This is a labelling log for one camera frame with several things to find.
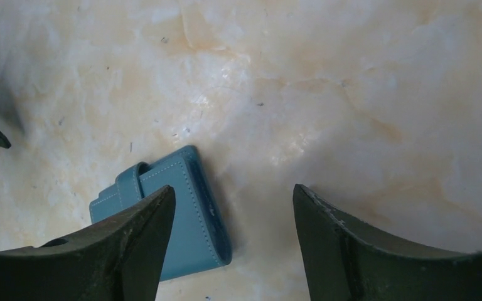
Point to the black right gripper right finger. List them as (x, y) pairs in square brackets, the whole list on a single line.
[(346, 258)]

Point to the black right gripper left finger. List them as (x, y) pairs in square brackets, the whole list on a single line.
[(118, 258)]

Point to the teal leather card holder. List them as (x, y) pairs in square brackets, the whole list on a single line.
[(199, 240)]

